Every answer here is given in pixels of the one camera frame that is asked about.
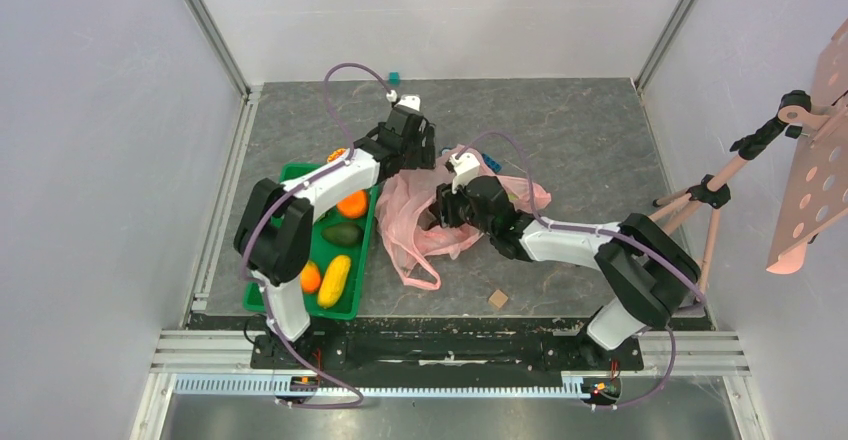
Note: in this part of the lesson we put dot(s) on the pink plastic bag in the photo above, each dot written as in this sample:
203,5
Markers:
410,233

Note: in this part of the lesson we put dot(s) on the small orange fake fruit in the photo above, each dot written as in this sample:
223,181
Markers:
310,278

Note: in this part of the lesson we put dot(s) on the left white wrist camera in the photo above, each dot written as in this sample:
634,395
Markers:
409,101

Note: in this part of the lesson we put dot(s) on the blue lego brick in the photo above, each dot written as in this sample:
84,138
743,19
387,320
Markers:
491,163

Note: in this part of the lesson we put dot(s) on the orange flower toy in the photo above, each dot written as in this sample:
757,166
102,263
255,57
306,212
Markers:
338,155

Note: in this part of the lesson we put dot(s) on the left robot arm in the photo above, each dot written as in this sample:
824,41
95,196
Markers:
274,236

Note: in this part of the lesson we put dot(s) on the dark green fake avocado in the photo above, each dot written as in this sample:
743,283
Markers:
343,234

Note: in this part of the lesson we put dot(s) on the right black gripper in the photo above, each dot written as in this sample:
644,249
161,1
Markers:
451,204

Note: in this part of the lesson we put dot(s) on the pink tripod stand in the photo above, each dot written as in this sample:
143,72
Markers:
713,190

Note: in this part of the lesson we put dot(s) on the yellow fake fruit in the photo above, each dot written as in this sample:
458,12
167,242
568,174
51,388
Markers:
334,281

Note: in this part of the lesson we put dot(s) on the pink perforated board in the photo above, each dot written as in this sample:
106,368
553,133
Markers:
815,196

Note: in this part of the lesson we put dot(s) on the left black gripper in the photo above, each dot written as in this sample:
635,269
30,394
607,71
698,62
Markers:
425,156

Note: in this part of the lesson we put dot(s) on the small brown wooden block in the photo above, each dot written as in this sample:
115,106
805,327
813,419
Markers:
498,299

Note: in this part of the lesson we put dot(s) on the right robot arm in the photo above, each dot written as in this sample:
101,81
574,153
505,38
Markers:
648,272

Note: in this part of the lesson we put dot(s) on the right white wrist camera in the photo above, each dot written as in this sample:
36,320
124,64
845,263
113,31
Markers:
465,167

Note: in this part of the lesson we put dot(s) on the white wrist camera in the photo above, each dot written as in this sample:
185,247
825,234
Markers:
465,167
409,101

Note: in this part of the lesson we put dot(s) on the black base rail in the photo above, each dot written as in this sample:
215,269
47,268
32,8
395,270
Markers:
548,343

